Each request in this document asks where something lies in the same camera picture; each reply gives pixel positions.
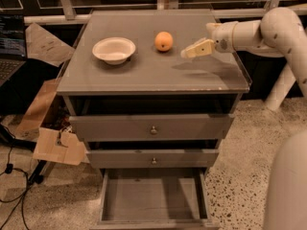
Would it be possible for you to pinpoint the grey bottom drawer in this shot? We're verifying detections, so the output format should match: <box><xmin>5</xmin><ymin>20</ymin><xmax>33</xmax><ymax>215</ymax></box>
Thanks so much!
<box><xmin>90</xmin><ymin>168</ymin><xmax>220</xmax><ymax>230</ymax></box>

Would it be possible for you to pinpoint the black laptop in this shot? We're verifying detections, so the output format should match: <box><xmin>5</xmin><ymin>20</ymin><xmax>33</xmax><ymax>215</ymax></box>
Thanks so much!
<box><xmin>0</xmin><ymin>14</ymin><xmax>27</xmax><ymax>86</ymax></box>

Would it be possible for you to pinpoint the grey top drawer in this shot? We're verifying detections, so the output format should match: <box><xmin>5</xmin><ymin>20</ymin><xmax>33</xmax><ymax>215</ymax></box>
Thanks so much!
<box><xmin>70</xmin><ymin>95</ymin><xmax>234</xmax><ymax>142</ymax></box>

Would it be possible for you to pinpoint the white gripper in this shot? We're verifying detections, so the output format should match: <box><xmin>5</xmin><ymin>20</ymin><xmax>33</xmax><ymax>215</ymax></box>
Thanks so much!
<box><xmin>180</xmin><ymin>21</ymin><xmax>238</xmax><ymax>58</ymax></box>

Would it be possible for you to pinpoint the orange fruit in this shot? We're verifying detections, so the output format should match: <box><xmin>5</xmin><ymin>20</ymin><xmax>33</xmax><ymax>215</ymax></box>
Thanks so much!
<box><xmin>154</xmin><ymin>32</ymin><xmax>174</xmax><ymax>52</ymax></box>

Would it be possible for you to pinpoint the grey drawer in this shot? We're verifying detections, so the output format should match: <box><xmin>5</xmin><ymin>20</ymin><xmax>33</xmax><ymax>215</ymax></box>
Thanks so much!
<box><xmin>90</xmin><ymin>168</ymin><xmax>220</xmax><ymax>230</ymax></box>
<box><xmin>70</xmin><ymin>95</ymin><xmax>234</xmax><ymax>142</ymax></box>
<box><xmin>86</xmin><ymin>141</ymin><xmax>219</xmax><ymax>169</ymax></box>

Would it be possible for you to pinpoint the brass top drawer knob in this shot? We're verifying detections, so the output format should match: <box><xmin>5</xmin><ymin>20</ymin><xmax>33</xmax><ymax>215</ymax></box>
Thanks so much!
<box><xmin>151</xmin><ymin>126</ymin><xmax>157</xmax><ymax>135</ymax></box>

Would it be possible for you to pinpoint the grey middle drawer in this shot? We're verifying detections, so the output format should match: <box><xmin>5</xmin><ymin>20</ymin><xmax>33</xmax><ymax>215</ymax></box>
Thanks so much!
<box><xmin>86</xmin><ymin>141</ymin><xmax>219</xmax><ymax>169</ymax></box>

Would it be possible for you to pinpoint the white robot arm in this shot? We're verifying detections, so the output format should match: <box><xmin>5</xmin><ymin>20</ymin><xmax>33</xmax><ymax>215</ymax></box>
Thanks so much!
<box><xmin>181</xmin><ymin>8</ymin><xmax>307</xmax><ymax>230</ymax></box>

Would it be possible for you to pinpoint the brown paper sheet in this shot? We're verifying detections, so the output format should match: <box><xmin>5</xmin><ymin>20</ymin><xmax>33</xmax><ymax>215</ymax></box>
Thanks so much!
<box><xmin>26</xmin><ymin>23</ymin><xmax>75</xmax><ymax>67</ymax></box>

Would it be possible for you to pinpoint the white diagonal pole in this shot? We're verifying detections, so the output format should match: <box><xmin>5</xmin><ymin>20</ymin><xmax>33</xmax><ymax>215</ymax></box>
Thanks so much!
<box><xmin>265</xmin><ymin>64</ymin><xmax>295</xmax><ymax>111</ymax></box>

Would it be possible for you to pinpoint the grey drawer cabinet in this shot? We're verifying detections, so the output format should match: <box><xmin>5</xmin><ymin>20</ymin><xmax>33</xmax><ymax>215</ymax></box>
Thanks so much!
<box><xmin>57</xmin><ymin>9</ymin><xmax>252</xmax><ymax>177</ymax></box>

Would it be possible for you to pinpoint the white paper bowl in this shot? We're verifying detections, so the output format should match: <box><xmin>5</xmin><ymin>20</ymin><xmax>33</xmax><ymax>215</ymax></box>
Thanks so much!
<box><xmin>92</xmin><ymin>37</ymin><xmax>136</xmax><ymax>65</ymax></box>

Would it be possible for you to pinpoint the black cable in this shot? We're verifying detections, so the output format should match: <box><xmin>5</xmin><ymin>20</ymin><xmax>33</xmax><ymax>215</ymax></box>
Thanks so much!
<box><xmin>0</xmin><ymin>125</ymin><xmax>33</xmax><ymax>230</ymax></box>

